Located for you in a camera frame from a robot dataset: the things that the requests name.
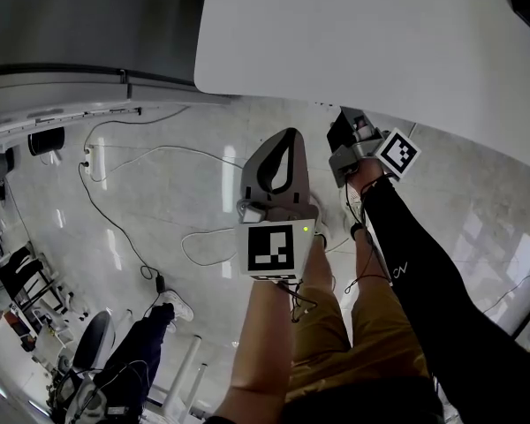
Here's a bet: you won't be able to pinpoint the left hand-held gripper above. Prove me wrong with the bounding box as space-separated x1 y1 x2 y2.
234 126 322 284

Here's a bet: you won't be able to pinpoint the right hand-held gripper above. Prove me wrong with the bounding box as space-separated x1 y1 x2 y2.
326 106 422 189

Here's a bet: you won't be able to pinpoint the person's right forearm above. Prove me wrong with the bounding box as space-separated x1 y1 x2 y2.
360 177 482 352

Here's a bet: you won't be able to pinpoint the person's left forearm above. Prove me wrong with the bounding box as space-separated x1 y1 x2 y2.
223 280 306 420

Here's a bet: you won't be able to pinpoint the white desk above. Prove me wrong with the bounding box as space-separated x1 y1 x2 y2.
193 0 530 196

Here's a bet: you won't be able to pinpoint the person's right hand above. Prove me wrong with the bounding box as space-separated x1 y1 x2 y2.
346 156 388 202

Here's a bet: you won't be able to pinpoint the person's left white shoe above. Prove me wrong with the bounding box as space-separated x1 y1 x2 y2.
308 191 331 249

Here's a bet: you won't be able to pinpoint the person's white shoe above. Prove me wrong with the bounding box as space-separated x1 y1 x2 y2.
343 183 366 240
308 191 331 249

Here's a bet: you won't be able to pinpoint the person's right white shoe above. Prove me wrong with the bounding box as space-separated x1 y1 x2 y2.
343 183 366 240

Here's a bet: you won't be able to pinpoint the person's left leg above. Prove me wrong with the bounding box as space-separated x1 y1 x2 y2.
300 234 337 292

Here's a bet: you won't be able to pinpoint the person's leg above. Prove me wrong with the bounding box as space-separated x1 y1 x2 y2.
351 226 392 287
300 234 337 292

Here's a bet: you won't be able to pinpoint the person's right leg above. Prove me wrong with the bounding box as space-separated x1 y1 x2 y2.
351 226 392 287

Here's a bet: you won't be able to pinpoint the person's khaki shorts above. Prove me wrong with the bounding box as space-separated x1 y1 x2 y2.
286 276 432 404

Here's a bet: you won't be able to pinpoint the white table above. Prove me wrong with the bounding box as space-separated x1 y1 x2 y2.
148 333 209 424

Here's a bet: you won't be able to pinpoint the black waste bin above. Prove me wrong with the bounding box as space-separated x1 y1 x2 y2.
27 125 66 157

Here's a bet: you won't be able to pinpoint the black swivel chair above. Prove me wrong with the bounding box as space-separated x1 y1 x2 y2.
72 310 116 370

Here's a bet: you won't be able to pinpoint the person's black shirt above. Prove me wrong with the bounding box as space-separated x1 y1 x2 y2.
205 377 530 424

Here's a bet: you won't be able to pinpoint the right hand-held gripper cable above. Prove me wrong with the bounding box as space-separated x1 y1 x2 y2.
344 178 395 296

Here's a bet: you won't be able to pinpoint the hand-held gripper cable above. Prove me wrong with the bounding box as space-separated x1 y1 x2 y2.
285 276 337 325
344 178 395 296

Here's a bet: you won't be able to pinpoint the white floor cable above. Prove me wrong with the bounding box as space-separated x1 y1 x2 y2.
90 143 245 183

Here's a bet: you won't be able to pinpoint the white looped cable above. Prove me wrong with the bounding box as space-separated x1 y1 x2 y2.
180 226 244 268

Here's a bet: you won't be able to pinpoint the left hand-held gripper cable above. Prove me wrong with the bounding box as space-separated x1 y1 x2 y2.
285 276 337 325

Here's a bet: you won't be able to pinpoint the grey floor cable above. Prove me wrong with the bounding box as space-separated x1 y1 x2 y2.
83 103 191 149

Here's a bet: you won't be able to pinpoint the black floor cable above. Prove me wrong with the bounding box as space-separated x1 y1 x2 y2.
77 161 167 295

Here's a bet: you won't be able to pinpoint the thin black cable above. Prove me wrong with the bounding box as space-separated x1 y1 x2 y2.
481 274 530 315

